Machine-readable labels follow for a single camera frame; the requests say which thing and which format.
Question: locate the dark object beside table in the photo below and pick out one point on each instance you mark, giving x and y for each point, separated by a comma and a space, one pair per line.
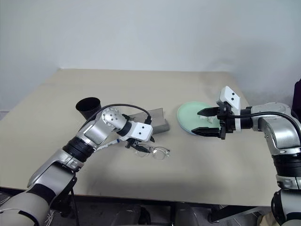
297, 94

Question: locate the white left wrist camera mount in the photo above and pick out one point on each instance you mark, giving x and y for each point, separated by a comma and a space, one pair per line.
141, 131

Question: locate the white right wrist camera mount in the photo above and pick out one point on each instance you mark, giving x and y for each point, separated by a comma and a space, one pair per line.
231, 97

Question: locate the grey open glasses case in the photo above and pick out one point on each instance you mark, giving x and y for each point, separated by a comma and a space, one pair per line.
158, 121

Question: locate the mint green plate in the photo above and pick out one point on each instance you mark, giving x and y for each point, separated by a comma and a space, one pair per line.
188, 115

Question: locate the white marker with blue cap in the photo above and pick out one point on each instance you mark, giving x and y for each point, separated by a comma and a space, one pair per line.
110, 143

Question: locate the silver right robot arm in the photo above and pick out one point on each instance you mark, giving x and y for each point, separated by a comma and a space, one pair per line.
279, 131

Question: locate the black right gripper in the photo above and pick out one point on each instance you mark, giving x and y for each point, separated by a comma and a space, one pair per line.
225, 124

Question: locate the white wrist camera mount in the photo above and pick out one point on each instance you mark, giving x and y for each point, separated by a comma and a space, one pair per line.
141, 131
231, 97

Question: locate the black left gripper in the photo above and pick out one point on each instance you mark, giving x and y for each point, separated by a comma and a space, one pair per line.
132, 143

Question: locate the black cup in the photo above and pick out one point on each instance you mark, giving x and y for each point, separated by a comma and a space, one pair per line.
88, 108

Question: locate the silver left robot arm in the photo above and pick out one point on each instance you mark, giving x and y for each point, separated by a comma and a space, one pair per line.
94, 133

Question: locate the grey rounded shape under table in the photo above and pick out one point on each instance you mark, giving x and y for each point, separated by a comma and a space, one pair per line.
188, 215

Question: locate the clear frame glasses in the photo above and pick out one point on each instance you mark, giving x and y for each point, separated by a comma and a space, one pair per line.
157, 153

